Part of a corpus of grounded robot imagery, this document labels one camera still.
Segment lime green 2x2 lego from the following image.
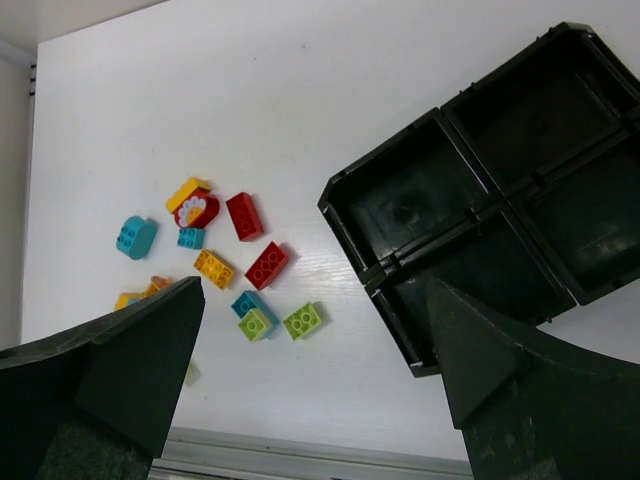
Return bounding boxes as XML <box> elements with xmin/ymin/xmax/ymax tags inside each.
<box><xmin>283</xmin><ymin>302</ymin><xmax>322</xmax><ymax>341</ymax></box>

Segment orange rounded lego brick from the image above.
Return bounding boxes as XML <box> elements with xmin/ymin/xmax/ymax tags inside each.
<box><xmin>143</xmin><ymin>275</ymin><xmax>171</xmax><ymax>298</ymax></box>

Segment yellow lego on teal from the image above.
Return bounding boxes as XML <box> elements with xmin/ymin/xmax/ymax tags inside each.
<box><xmin>114</xmin><ymin>292</ymin><xmax>144</xmax><ymax>311</ymax></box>

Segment teal small square lego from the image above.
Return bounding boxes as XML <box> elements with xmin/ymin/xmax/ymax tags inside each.
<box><xmin>177</xmin><ymin>228</ymin><xmax>205</xmax><ymax>250</ymax></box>

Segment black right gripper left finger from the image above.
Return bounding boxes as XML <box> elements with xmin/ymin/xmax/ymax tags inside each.
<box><xmin>1</xmin><ymin>276</ymin><xmax>205</xmax><ymax>479</ymax></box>

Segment teal rounded lego brick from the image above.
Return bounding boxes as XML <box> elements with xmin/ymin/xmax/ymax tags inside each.
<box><xmin>116</xmin><ymin>216</ymin><xmax>158</xmax><ymax>260</ymax></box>

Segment lime green small lego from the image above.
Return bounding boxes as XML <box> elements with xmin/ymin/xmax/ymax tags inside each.
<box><xmin>238</xmin><ymin>308</ymin><xmax>273</xmax><ymax>342</ymax></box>

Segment orange-yellow 2x4 lego brick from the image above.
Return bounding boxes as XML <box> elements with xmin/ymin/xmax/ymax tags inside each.
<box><xmin>193</xmin><ymin>249</ymin><xmax>234</xmax><ymax>290</ymax></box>

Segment black four-compartment tray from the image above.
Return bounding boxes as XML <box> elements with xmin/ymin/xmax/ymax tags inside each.
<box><xmin>318</xmin><ymin>22</ymin><xmax>639</xmax><ymax>378</ymax></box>

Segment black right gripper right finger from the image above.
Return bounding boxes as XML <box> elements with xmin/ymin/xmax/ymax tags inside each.
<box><xmin>427</xmin><ymin>279</ymin><xmax>639</xmax><ymax>479</ymax></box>

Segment yellow long lego brick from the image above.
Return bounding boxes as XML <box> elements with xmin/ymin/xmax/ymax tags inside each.
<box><xmin>165</xmin><ymin>177</ymin><xmax>211</xmax><ymax>214</ymax></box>

